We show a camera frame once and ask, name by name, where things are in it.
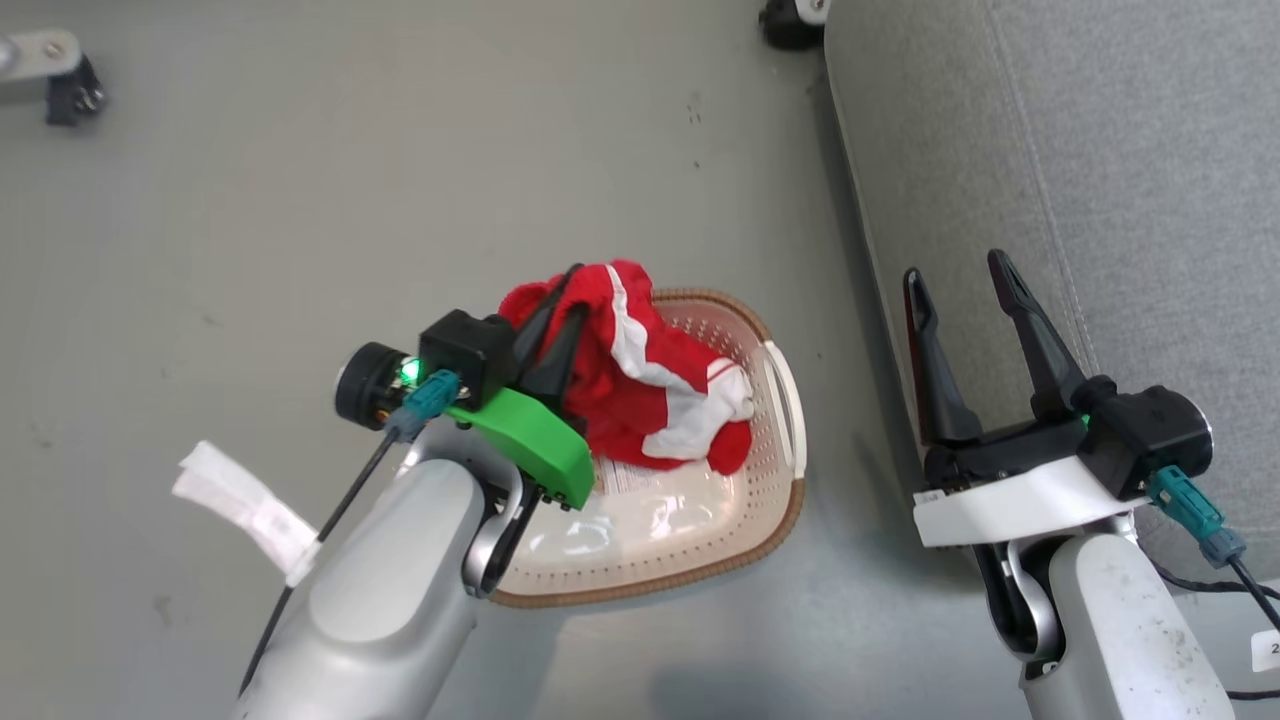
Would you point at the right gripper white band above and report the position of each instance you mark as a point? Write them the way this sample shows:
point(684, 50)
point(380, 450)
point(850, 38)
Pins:
point(1010, 495)

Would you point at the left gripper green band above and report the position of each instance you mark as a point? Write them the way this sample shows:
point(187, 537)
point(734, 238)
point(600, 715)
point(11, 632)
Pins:
point(530, 445)

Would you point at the red garment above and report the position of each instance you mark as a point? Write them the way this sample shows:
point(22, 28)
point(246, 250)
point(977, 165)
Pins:
point(600, 395)

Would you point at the white garment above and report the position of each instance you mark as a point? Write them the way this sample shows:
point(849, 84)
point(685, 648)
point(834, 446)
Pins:
point(690, 420)

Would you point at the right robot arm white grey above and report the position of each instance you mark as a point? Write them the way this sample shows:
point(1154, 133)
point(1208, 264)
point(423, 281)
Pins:
point(1120, 630)

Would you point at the printed sticker inside basket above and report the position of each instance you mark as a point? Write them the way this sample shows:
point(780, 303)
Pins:
point(628, 478)

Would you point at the cream perforated laundry basket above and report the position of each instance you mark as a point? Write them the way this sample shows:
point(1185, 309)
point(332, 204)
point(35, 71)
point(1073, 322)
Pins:
point(660, 530)

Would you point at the grey fabric sofa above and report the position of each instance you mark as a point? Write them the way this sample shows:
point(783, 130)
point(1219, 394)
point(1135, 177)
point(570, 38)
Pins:
point(1100, 150)

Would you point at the black caster wheel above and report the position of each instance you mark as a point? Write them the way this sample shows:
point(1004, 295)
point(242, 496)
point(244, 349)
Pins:
point(788, 28)
point(75, 98)

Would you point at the small white printed label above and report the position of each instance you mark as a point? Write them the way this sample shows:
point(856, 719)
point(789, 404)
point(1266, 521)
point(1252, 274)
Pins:
point(1268, 652)

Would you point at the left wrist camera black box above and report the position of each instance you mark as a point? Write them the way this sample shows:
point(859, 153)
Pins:
point(465, 350)

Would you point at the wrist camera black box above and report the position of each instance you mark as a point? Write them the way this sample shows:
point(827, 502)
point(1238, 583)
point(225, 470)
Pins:
point(1150, 435)
point(465, 350)

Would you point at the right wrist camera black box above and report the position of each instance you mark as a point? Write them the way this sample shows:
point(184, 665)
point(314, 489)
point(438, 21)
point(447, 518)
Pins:
point(1150, 435)

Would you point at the grey partition frame curved foot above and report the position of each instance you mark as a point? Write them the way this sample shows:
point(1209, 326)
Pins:
point(35, 55)

